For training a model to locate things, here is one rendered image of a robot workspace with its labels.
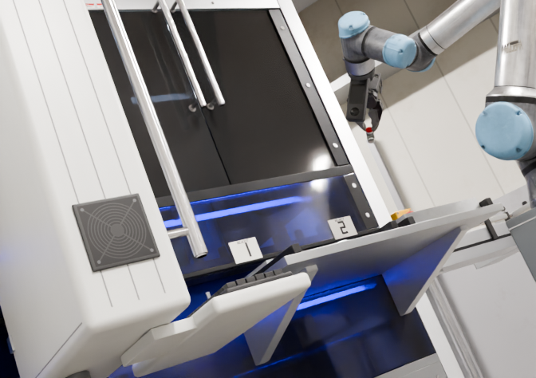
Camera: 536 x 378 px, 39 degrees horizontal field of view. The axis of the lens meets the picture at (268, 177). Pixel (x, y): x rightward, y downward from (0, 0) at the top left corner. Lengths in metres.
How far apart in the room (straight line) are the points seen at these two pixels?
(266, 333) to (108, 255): 0.70
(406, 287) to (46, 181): 1.20
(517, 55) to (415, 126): 3.16
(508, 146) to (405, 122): 3.22
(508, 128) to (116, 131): 0.80
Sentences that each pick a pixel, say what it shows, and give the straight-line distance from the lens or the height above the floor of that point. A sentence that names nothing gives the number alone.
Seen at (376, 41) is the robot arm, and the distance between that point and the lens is 1.82.
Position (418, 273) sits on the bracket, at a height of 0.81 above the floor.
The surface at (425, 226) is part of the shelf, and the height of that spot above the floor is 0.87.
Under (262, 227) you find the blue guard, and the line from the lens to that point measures 2.04.
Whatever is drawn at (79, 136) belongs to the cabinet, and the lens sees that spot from 1.29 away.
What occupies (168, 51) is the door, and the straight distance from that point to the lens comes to 2.23.
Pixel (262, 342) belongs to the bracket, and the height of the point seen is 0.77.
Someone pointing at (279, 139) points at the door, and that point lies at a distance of 2.23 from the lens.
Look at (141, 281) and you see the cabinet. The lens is 1.21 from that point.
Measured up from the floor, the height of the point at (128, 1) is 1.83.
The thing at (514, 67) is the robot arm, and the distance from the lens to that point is 1.66.
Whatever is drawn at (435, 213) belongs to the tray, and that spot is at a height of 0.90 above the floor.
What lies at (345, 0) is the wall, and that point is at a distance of 5.18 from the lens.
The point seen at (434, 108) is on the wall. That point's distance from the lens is 4.79.
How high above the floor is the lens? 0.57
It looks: 17 degrees up
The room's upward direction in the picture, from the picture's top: 22 degrees counter-clockwise
